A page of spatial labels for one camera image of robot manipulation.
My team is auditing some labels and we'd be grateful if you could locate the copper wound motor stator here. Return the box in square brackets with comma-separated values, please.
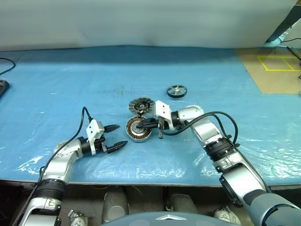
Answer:
[124, 116, 154, 144]

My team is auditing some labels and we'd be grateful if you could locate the black flat device case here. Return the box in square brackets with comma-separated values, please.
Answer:
[0, 80, 11, 97]

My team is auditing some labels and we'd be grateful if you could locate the white metal fitting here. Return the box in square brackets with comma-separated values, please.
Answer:
[213, 206, 241, 226]
[67, 209, 89, 226]

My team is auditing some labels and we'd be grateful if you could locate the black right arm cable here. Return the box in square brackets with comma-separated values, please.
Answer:
[162, 111, 273, 194]

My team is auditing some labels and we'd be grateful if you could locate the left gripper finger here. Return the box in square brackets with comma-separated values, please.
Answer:
[107, 140, 129, 154]
[104, 124, 121, 134]

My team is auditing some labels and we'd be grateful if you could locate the black spoked rotor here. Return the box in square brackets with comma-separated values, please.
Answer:
[166, 84, 189, 99]

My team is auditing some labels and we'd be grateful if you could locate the silver motor rotor bell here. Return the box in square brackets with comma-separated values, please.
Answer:
[128, 97, 156, 117]

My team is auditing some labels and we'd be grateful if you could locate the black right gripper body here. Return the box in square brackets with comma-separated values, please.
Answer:
[154, 116, 171, 140]

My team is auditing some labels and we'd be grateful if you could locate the dark teal slanted post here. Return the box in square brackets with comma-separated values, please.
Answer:
[264, 0, 301, 46]

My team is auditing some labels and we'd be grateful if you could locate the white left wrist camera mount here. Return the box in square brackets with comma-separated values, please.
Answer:
[85, 119, 105, 156]

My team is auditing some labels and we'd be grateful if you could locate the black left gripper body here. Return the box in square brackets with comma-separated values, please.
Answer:
[95, 135, 111, 155]

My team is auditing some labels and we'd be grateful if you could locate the brown cardboard sheet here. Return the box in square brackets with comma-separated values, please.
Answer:
[236, 46, 301, 95]

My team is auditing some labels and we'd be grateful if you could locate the blue-grey robot torso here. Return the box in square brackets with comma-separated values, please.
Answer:
[100, 210, 238, 226]

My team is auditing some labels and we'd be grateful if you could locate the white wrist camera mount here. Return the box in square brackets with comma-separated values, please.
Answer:
[85, 119, 105, 156]
[155, 99, 176, 131]

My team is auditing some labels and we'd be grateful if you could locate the thin black desk cable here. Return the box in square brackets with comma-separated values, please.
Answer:
[0, 57, 16, 76]

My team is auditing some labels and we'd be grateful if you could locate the thin black background cable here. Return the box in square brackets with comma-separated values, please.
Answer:
[280, 36, 301, 81]

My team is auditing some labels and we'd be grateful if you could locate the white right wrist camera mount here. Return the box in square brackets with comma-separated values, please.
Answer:
[155, 99, 176, 131]

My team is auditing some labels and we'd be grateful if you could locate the grey rounded cylinder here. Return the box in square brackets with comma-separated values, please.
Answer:
[167, 190, 198, 213]
[103, 187, 129, 222]

